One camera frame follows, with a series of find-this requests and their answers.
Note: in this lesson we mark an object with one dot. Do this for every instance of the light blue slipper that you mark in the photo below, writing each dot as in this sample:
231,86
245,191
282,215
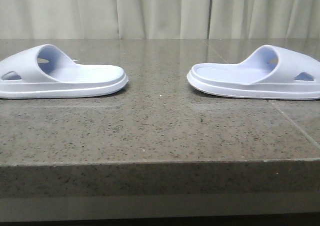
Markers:
45,71
270,72

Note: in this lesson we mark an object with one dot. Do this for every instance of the beige pleated curtain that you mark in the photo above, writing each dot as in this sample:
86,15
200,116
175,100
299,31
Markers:
159,19

